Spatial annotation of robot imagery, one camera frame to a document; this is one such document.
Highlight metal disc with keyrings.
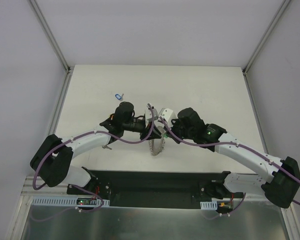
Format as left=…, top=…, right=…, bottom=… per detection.
left=148, top=126, right=166, bottom=157

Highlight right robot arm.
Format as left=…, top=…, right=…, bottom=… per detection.
left=158, top=107, right=300, bottom=209

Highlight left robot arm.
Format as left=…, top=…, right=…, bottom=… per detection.
left=30, top=101, right=161, bottom=195

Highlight yellow tag key lower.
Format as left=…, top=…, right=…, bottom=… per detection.
left=102, top=145, right=112, bottom=150

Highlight blue tag key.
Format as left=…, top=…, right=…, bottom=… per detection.
left=114, top=93, right=124, bottom=101

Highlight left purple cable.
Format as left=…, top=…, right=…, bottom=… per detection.
left=32, top=102, right=157, bottom=191

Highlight purple cable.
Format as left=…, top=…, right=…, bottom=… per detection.
left=157, top=117, right=300, bottom=211
left=32, top=102, right=157, bottom=191

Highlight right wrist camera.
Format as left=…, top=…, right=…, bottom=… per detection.
left=158, top=108, right=177, bottom=128

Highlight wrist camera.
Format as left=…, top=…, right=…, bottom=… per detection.
left=144, top=103, right=158, bottom=127
left=158, top=108, right=177, bottom=128

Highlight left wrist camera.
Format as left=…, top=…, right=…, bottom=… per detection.
left=144, top=103, right=158, bottom=127

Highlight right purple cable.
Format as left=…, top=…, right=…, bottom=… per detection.
left=157, top=117, right=300, bottom=211

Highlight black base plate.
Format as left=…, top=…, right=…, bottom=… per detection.
left=66, top=170, right=246, bottom=209

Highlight right white cable duct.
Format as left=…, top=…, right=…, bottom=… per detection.
left=200, top=200, right=218, bottom=211

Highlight left aluminium frame rail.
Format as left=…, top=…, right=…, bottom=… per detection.
left=28, top=0, right=75, bottom=176

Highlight aluminium frame rail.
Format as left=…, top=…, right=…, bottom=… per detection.
left=242, top=0, right=293, bottom=154
left=28, top=0, right=75, bottom=176

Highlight right aluminium frame rail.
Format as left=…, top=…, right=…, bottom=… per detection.
left=242, top=0, right=293, bottom=154

